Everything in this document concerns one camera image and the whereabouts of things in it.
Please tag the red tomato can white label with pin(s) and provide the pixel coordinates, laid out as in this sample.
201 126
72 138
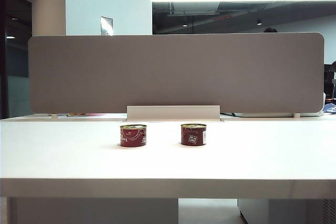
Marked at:
193 136

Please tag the red tomato can swirl print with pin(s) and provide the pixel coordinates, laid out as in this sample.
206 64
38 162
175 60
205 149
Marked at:
132 137

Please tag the grey-brown desk divider panel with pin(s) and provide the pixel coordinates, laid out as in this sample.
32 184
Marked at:
168 72

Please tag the pink flat item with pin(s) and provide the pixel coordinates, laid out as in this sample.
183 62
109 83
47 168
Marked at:
95 114

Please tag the orange-yellow flat item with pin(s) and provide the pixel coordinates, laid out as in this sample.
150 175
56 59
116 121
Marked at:
76 115

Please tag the white divider foot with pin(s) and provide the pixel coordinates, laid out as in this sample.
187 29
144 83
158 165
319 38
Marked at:
297 115
54 116

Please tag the black pendant lamp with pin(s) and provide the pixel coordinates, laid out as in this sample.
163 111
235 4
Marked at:
259 22

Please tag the dark-haired person head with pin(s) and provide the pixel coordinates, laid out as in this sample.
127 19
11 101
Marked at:
270 30

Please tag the person in dark clothing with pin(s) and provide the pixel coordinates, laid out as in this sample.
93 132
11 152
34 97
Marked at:
330 82

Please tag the blue cloth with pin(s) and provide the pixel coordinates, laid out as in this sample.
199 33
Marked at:
330 108

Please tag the framed wall poster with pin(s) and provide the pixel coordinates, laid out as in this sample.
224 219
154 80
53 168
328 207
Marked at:
106 26

